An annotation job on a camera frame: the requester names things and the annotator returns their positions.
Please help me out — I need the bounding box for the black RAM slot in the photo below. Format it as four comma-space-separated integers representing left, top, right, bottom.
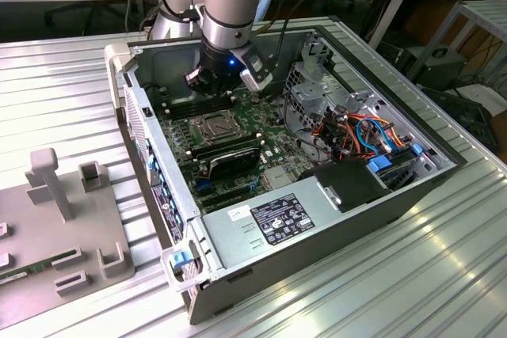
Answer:
189, 131, 261, 157
193, 139, 265, 163
162, 98, 235, 118
160, 92, 234, 112

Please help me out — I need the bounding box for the grey plastic parts rack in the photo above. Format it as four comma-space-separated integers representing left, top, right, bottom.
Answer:
0, 147, 138, 333

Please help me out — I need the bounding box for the black equipment box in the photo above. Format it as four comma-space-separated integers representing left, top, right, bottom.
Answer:
395, 45, 469, 92

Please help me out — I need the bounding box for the black plastic shroud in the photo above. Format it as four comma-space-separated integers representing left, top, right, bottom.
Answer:
296, 157, 391, 213

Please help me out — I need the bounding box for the grey metal side table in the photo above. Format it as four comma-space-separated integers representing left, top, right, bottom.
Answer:
433, 0, 507, 92

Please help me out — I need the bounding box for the silver green CPU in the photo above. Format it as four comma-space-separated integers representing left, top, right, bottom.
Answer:
202, 116, 231, 138

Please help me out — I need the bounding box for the blue wire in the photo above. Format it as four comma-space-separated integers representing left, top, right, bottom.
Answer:
355, 116, 397, 153

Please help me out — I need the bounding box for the open grey PC case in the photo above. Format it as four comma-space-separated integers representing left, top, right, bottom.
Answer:
103, 27, 468, 325

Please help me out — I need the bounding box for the long black expansion slot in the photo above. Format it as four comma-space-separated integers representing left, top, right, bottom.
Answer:
196, 185, 258, 212

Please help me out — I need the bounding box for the black case side panel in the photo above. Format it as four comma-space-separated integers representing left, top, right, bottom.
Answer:
419, 86, 501, 154

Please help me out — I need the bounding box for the metal drive cage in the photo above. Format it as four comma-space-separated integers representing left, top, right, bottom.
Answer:
281, 31, 456, 175

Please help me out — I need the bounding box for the metal socket cover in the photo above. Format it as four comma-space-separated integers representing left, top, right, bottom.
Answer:
192, 111, 236, 145

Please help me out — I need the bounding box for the orange wire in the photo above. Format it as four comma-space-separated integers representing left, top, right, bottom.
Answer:
312, 112, 409, 161

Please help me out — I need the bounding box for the black camera cable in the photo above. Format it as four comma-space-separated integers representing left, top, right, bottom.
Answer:
269, 0, 330, 66

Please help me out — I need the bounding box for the thick black cable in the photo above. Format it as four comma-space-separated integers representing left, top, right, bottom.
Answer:
281, 90, 332, 159

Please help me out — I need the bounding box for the silver chipset heat sink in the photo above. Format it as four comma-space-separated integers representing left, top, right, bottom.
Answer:
263, 165, 290, 191

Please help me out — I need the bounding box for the grey power supply unit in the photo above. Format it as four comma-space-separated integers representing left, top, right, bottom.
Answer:
201, 177, 345, 272

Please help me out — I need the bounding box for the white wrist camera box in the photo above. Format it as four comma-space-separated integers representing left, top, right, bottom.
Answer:
239, 68, 273, 93

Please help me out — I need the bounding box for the green RAM stick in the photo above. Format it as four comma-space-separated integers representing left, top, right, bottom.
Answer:
0, 249, 77, 287

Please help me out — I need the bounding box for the black graphics card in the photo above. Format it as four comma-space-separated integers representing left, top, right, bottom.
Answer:
205, 147, 262, 180

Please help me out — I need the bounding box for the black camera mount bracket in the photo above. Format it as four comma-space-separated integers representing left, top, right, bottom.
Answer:
229, 43, 278, 78

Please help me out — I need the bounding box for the blue disk carrier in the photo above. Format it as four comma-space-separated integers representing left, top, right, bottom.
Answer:
366, 155, 423, 192

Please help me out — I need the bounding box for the green motherboard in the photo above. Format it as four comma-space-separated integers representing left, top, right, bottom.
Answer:
152, 86, 322, 215

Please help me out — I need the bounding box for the blue case latch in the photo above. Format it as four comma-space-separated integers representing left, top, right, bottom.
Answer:
169, 250, 198, 272

